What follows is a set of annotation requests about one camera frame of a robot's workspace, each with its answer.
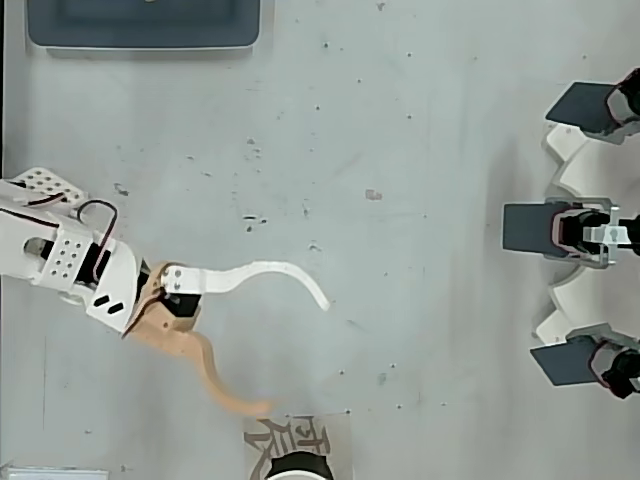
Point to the tan gripper black servo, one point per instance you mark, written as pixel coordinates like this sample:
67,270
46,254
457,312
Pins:
176,311

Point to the black paper cup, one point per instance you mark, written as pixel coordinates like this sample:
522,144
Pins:
300,462

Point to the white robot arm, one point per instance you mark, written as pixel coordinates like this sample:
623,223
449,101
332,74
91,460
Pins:
20,235

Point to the printed paper mat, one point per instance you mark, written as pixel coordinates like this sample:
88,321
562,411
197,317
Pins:
260,435

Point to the grey tray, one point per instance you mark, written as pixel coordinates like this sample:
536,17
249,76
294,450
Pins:
140,22

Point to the grey paddle motor unit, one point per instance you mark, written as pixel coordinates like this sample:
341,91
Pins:
580,105
565,365
530,227

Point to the white carousel stand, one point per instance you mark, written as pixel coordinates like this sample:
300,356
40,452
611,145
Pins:
585,165

